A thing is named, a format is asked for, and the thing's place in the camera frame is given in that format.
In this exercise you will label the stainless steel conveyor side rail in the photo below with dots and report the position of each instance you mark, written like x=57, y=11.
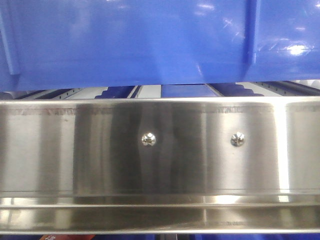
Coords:
x=79, y=166

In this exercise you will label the left rail screw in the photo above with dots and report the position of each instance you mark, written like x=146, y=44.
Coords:
x=148, y=139

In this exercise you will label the rail screw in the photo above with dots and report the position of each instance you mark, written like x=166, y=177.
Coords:
x=237, y=139
x=148, y=139

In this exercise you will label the right rail screw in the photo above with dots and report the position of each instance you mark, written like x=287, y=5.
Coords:
x=237, y=139

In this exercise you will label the blue plastic bin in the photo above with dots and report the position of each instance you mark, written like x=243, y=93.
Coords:
x=61, y=44

